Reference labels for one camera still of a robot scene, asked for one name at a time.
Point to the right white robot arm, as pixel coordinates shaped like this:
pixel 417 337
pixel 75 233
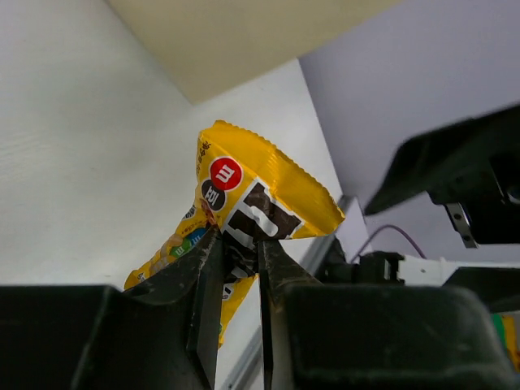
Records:
pixel 496 283

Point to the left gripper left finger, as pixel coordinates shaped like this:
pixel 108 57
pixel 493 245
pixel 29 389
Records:
pixel 161 334

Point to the brown paper bag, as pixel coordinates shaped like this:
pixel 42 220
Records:
pixel 209 47

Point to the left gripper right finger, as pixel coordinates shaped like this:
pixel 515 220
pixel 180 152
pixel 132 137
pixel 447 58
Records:
pixel 371 331

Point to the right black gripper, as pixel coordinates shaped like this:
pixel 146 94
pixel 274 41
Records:
pixel 465 168

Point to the yellow candy packet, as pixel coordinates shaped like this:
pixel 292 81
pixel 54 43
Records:
pixel 252 192

